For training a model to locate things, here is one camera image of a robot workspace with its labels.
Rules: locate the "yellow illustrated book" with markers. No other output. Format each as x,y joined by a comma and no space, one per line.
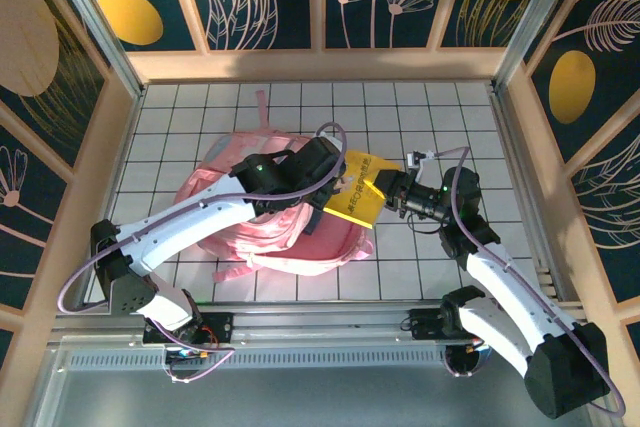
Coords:
360,197

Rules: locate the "pink school backpack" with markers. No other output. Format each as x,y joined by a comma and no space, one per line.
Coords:
280,242

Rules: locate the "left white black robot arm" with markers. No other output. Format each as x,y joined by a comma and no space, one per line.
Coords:
125,292

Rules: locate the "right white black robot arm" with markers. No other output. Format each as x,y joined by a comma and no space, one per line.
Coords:
565,377

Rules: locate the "small electronics board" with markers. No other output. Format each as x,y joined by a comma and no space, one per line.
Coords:
192,353
482,344

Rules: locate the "slotted grey metal strip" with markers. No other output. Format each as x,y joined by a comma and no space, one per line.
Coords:
300,359

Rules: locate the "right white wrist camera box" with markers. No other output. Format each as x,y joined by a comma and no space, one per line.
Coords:
420,158

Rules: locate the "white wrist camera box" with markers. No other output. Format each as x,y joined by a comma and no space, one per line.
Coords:
331,138
420,158

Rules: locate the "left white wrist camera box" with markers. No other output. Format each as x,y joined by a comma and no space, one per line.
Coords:
331,138

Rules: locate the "aluminium side rail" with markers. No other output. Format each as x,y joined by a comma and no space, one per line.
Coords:
510,147

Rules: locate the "long aluminium mounting rail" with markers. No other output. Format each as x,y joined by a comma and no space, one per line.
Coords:
320,322

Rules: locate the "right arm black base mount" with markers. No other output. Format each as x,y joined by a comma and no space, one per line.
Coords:
422,324

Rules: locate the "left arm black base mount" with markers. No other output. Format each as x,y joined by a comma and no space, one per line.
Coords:
220,322

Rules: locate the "aluminium corner post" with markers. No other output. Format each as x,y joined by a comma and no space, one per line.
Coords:
97,22
534,22

